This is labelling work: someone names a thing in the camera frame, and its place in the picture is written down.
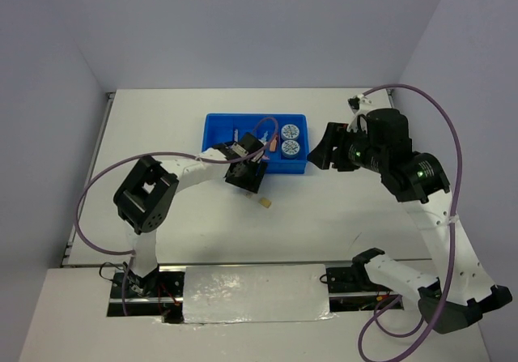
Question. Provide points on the blue compartment tray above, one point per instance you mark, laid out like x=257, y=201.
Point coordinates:
x=219, y=129

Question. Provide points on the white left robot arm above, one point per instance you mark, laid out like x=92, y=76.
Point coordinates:
x=145, y=197

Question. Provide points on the silver foil sheet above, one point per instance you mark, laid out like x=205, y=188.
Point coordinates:
x=242, y=294

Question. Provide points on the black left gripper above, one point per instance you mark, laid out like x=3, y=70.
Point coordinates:
x=253, y=182

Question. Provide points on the blue jar sideways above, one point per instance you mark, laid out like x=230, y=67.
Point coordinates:
x=290, y=149

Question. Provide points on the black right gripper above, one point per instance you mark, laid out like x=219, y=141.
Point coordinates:
x=333, y=136

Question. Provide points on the yellow eraser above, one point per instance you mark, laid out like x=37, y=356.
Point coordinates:
x=265, y=202

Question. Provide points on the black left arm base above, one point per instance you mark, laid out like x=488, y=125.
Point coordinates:
x=165, y=301

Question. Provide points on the orange clear case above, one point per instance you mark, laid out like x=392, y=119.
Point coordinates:
x=273, y=145

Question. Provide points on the blue jar patterned lid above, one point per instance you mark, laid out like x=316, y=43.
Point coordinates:
x=290, y=131

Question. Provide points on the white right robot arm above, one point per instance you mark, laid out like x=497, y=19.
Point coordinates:
x=421, y=186

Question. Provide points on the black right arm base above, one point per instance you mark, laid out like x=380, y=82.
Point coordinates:
x=341, y=280

